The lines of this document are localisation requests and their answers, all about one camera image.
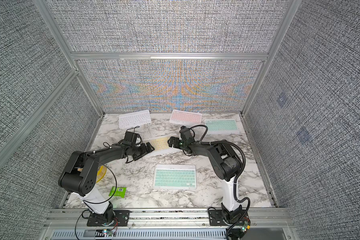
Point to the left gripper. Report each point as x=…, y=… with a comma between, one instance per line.
x=145, y=151

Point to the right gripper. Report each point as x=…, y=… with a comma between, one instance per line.
x=176, y=141

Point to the yellow key keyboard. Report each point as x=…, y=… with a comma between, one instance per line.
x=161, y=146

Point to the green key keyboard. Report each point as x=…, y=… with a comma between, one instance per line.
x=175, y=177
x=222, y=126

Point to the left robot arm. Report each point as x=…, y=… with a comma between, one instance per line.
x=80, y=174

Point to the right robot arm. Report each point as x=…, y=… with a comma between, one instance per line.
x=226, y=164

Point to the pink key keyboard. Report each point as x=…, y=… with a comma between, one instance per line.
x=184, y=118

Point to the white keyboard at back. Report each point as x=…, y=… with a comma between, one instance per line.
x=134, y=119

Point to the yellow bowl with buns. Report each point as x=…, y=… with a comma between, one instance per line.
x=101, y=172

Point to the green snack packet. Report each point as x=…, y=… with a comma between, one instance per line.
x=118, y=192

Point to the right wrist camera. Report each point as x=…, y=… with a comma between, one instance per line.
x=187, y=134

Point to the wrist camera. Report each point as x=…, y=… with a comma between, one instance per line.
x=187, y=134
x=132, y=139

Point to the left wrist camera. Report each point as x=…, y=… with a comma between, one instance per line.
x=132, y=139

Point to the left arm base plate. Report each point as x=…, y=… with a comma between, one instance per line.
x=110, y=218

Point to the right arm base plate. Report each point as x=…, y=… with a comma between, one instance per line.
x=218, y=217

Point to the aluminium front rail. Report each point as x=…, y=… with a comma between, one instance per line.
x=182, y=218

